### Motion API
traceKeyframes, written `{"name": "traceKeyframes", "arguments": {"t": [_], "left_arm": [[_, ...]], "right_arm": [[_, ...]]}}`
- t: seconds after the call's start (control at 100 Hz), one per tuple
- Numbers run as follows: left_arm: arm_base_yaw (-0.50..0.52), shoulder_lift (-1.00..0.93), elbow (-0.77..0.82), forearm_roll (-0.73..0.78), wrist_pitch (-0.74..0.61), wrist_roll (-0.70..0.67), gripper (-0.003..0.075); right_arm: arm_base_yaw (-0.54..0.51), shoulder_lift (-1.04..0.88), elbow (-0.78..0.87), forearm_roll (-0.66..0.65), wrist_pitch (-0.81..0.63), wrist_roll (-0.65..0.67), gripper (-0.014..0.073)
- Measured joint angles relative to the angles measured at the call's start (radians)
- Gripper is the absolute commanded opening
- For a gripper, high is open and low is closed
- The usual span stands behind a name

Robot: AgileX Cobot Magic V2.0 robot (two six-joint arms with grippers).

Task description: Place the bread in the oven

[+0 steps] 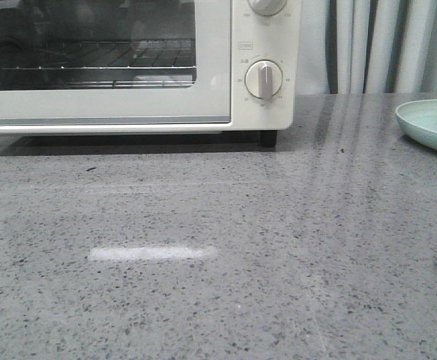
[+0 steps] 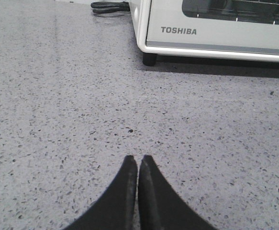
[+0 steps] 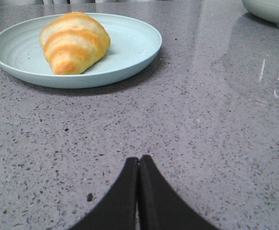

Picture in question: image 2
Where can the white Toshiba toaster oven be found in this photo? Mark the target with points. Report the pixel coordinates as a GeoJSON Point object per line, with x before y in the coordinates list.
{"type": "Point", "coordinates": [140, 11]}

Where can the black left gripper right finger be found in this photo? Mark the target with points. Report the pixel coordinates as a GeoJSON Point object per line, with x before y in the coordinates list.
{"type": "Point", "coordinates": [160, 207]}

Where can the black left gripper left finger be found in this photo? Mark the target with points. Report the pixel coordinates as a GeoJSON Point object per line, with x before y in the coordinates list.
{"type": "Point", "coordinates": [114, 210]}

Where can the oven glass door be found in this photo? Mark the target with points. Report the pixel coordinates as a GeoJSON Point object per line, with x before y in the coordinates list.
{"type": "Point", "coordinates": [250, 26]}

